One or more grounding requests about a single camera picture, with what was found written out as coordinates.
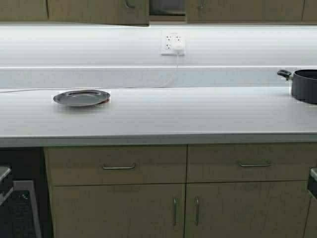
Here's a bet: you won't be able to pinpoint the large dark grey pot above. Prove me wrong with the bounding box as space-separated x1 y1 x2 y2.
150 0 186 16

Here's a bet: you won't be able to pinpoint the left wooden drawer front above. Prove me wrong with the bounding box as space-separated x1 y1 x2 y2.
45 145 187 186

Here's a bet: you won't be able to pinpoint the wooden drawer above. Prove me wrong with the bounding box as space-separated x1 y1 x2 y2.
187 143 317 183
45 145 187 186

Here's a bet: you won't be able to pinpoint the right wooden drawer front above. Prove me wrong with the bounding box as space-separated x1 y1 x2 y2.
187 143 317 183

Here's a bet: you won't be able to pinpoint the white plug adapter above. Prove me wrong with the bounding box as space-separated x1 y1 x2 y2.
172 42 185 54

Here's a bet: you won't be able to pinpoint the round silver metal plate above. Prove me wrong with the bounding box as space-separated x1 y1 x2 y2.
53 90 110 107

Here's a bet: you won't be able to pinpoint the dark dishwasher appliance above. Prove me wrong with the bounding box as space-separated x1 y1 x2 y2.
0 147 53 238

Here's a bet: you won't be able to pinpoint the white charging cable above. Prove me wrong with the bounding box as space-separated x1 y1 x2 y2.
0 52 180 94

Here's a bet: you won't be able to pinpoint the left drawer metal handle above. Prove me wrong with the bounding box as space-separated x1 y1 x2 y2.
102 163 136 171

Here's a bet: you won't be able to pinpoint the drawer metal handle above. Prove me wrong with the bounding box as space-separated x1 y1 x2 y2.
237 161 272 168
102 163 136 171

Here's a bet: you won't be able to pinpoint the white wall power outlet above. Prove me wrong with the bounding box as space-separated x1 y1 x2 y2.
161 34 186 56

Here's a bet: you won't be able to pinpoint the lower left door handle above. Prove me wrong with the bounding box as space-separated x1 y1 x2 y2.
173 197 178 227

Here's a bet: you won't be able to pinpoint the door handle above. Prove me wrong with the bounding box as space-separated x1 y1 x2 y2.
194 196 200 226
173 197 178 227

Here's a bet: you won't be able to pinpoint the lower right door handle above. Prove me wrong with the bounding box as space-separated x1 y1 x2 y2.
194 196 200 226

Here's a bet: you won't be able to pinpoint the right drawer metal handle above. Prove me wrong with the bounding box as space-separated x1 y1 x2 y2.
237 161 272 168

